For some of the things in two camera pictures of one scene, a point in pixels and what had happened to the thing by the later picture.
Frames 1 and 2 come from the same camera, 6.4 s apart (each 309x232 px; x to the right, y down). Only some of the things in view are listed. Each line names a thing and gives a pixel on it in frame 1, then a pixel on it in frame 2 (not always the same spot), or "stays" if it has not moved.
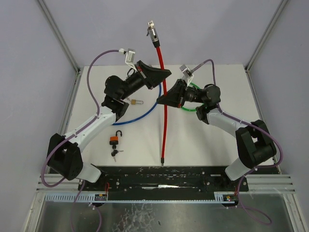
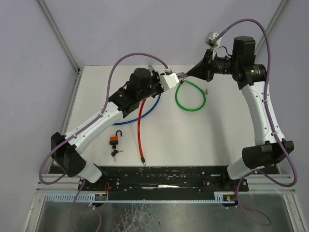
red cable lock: x=153 y=32 to x=143 y=160
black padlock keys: x=115 y=152 stays
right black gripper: x=181 y=94 to x=207 y=68
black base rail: x=131 y=182 stays
